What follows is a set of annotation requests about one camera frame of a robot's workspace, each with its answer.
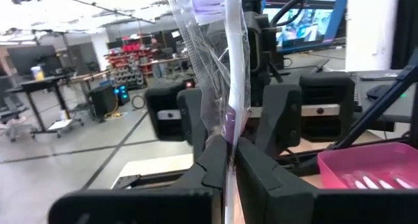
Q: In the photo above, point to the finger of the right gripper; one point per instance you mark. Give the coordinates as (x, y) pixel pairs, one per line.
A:
(281, 119)
(192, 119)

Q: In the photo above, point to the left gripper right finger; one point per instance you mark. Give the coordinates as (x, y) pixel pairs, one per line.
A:
(294, 204)

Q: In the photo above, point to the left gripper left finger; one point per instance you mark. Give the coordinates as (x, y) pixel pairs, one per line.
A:
(147, 204)

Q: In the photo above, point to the purple white toothbrush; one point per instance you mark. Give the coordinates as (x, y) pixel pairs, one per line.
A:
(236, 70)

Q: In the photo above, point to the grey office desk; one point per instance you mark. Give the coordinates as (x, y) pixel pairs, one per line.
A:
(313, 62)

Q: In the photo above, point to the black lit computer tower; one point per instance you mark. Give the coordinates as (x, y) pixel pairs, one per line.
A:
(188, 84)
(122, 93)

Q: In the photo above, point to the black computer mouse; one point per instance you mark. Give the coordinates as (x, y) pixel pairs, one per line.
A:
(377, 91)

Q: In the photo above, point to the black computer keyboard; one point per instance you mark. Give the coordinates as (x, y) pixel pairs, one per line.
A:
(382, 76)

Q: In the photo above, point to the pink plastic bin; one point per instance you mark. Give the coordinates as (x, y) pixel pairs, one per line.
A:
(359, 155)

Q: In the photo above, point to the black computer monitor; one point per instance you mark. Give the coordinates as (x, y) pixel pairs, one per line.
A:
(310, 25)

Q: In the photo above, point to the person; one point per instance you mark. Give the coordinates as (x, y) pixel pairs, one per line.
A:
(156, 54)

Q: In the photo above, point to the white square pillar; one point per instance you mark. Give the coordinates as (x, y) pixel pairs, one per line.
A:
(372, 28)

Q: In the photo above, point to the shelf with red bins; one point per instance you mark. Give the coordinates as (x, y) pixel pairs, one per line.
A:
(130, 54)

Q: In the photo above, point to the black computer case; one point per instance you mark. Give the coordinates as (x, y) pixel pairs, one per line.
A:
(102, 101)

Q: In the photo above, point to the black standing desk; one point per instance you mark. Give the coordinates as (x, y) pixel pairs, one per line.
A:
(45, 82)

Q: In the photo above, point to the white yellow container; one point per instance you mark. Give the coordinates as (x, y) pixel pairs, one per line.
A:
(38, 73)

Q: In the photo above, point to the black aluminium rig frame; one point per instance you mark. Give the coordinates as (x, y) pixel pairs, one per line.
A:
(375, 109)

